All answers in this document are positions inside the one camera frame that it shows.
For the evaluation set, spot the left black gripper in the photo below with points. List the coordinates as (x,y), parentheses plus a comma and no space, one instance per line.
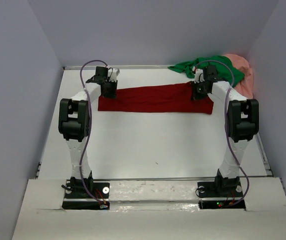
(112,95)

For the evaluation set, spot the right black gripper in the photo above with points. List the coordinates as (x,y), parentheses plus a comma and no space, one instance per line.
(195,96)

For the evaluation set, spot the red t shirt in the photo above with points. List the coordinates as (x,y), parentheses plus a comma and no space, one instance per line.
(172,98)

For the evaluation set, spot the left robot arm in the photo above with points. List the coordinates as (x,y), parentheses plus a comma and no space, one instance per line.
(75,123)

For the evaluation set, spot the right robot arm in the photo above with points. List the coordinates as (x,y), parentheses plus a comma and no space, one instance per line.
(241,124)

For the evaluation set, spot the green t shirt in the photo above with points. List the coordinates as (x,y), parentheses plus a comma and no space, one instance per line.
(225,68)

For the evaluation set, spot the pink t shirt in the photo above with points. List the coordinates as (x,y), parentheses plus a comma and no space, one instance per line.
(245,86)

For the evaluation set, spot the white front cover board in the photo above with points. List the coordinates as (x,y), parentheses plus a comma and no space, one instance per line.
(152,210)

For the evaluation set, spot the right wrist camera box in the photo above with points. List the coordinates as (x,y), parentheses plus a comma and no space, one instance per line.
(198,77)

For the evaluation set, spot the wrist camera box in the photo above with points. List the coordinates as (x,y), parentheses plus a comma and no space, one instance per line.
(198,77)
(113,74)

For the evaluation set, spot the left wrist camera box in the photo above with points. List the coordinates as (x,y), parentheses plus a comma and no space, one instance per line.
(113,74)

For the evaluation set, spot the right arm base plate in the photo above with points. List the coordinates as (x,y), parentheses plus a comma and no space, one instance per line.
(210,198)

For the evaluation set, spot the aluminium right table rail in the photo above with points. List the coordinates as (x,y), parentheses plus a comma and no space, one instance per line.
(264,157)

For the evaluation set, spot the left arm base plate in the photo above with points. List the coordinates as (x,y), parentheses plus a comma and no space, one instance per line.
(81,200)

